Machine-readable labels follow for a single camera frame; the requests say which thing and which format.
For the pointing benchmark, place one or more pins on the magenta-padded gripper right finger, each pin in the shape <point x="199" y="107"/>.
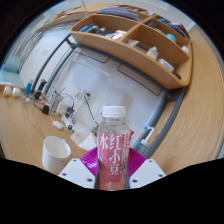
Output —
<point x="148" y="173"/>

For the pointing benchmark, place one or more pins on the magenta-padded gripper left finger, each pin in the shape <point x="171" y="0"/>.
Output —
<point x="78" y="173"/>

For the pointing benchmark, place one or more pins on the pink-labelled clear drink bottle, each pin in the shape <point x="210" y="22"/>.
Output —
<point x="113" y="150"/>

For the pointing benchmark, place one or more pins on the white paper cup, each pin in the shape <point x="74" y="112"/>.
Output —
<point x="53" y="160"/>

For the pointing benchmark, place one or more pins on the white tissue pack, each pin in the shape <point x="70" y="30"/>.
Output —
<point x="85" y="138"/>

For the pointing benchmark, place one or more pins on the small white oval gadget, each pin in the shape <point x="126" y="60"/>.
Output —
<point x="58" y="125"/>

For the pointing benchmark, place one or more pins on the light wooden wardrobe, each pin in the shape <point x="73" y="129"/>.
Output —
<point x="200" y="116"/>

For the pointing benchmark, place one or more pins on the black cylindrical gadget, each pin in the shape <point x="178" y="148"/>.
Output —
<point x="40" y="87"/>

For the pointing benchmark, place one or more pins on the small blue bottle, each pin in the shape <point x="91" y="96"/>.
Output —
<point x="28" y="88"/>

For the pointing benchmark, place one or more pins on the small white ball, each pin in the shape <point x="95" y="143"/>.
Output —
<point x="16" y="92"/>
<point x="7" y="91"/>

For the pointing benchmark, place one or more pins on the teal cushion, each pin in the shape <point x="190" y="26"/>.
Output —
<point x="11" y="64"/>

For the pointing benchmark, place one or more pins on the grey metal desk frame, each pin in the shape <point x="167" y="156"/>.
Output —
<point x="170" y="120"/>

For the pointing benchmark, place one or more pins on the wooden wall shelf unit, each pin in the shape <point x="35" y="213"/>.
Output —
<point x="133" y="55"/>

